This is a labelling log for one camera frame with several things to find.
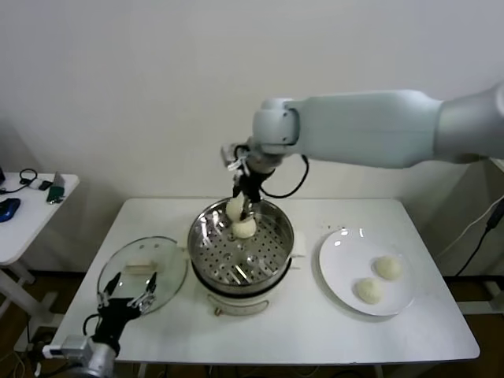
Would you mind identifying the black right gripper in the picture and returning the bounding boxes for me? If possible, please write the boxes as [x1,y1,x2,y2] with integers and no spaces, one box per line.
[232,158,276,222]

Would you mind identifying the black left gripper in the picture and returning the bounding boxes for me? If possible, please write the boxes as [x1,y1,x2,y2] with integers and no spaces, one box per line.
[95,272,159,344]

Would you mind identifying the white steamed baozi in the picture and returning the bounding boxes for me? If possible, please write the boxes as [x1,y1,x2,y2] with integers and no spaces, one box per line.
[225,198,249,221]
[372,255,403,281]
[352,277,384,305]
[230,218,258,240]

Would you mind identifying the glass lid with cream handle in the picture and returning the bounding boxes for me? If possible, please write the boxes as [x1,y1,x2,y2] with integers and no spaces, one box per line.
[96,235,188,315]

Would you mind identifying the stainless steel steamer basket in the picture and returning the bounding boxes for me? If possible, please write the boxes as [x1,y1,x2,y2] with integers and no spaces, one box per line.
[187,195,295,293]

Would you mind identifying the cream electric cooking pot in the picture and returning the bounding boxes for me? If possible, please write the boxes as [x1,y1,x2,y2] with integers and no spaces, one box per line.
[176,228,307,318]

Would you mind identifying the white side table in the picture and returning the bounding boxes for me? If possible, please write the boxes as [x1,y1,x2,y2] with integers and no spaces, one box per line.
[0,172,81,354]

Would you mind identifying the white round plate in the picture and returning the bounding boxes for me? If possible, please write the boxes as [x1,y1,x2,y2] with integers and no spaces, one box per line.
[318,228,417,317]

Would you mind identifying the dark green flat object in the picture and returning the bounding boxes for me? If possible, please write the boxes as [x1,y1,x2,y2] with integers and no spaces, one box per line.
[46,183,66,205]

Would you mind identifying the blue computer mouse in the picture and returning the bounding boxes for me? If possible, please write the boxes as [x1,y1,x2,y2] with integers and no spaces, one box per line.
[0,198,21,224]

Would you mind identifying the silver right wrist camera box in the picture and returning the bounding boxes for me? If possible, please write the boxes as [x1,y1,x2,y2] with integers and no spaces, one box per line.
[220,144,242,171]

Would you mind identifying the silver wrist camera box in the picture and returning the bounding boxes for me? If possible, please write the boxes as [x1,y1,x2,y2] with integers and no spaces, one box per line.
[220,144,242,171]
[42,335,94,360]

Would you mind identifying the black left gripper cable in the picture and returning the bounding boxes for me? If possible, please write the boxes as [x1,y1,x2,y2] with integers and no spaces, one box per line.
[81,313,102,336]

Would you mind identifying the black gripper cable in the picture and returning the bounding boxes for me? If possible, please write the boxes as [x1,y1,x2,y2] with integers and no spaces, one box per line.
[259,154,311,198]
[81,313,102,336]

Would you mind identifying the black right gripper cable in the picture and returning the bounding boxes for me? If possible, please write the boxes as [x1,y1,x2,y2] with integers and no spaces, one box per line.
[259,154,311,198]

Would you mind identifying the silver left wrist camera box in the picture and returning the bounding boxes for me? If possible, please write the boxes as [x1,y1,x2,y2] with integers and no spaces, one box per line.
[42,335,94,360]

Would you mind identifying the black looped cable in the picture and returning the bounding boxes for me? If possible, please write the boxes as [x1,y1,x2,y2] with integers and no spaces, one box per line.
[0,169,39,195]

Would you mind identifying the black power cable with plug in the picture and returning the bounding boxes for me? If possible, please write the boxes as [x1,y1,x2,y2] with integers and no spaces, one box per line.
[454,202,504,277]

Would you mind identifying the white floor stand frame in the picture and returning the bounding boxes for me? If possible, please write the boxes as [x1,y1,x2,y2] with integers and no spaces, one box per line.
[456,281,504,316]

